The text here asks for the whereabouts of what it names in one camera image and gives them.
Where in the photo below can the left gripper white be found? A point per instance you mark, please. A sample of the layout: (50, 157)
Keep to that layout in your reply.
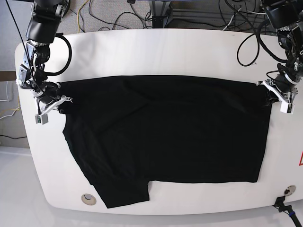
(278, 90)

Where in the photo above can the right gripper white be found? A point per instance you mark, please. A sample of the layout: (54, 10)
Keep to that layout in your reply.
(47, 98)

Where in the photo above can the black T-shirt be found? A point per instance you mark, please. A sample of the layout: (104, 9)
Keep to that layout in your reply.
(126, 131)

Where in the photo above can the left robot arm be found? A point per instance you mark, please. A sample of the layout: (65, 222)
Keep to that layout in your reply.
(286, 17)

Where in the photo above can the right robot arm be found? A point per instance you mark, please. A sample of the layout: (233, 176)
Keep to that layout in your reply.
(46, 16)

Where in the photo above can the red warning sticker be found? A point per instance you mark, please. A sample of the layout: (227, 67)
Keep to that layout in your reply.
(301, 160)

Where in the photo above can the left table grommet hole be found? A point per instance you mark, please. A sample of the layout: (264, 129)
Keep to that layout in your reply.
(88, 199)

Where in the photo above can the table grommet hole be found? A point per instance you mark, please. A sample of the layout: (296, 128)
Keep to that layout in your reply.
(88, 199)
(289, 190)

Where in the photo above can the right table grommet hole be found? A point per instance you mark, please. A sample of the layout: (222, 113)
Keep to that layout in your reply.
(289, 190)

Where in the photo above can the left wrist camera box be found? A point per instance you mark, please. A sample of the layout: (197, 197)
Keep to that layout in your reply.
(287, 108)

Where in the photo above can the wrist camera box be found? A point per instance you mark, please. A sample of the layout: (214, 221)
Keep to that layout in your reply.
(287, 108)
(42, 119)

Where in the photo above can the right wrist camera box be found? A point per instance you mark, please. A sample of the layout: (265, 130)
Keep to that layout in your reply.
(42, 119)

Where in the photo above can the black clamp mount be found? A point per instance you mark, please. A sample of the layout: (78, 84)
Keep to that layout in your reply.
(281, 207)

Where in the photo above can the aluminium frame post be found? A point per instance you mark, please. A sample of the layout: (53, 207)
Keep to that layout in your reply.
(161, 13)

